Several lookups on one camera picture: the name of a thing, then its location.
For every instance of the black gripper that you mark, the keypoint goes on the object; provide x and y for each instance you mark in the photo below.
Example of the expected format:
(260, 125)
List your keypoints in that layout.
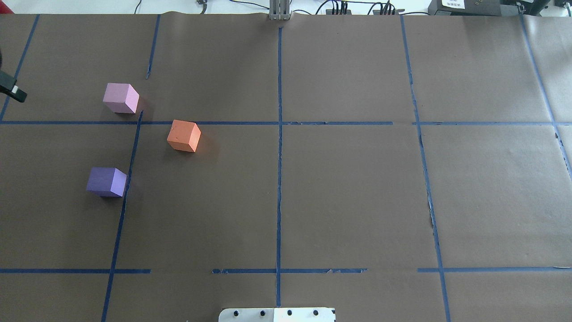
(10, 86)

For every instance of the orange foam cube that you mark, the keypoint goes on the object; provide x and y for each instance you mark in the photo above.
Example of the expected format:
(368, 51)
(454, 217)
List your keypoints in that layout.
(184, 136)

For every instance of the pink foam cube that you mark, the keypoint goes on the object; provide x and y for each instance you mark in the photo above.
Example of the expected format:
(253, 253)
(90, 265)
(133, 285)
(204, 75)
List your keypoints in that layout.
(121, 98)

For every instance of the purple foam cube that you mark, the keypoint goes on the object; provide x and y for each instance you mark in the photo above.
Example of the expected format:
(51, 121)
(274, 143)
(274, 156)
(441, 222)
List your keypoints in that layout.
(106, 182)

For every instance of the black box with label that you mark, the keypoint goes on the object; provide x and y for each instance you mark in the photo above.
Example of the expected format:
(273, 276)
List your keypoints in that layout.
(464, 8)

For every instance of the aluminium frame post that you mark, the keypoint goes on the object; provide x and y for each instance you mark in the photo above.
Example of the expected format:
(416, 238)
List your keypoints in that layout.
(279, 10)

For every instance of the white pedestal column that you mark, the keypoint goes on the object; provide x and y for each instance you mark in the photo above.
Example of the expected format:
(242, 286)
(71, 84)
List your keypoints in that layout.
(294, 314)

